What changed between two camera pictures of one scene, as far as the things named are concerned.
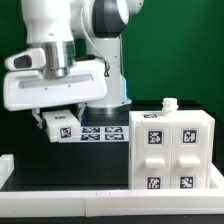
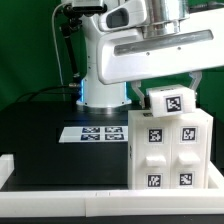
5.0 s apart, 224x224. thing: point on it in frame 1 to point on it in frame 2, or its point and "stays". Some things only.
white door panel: (154, 155) stays
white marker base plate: (105, 134) stays
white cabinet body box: (171, 149) stays
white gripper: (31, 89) to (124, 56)
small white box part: (62, 126) to (167, 100)
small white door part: (190, 154) stays
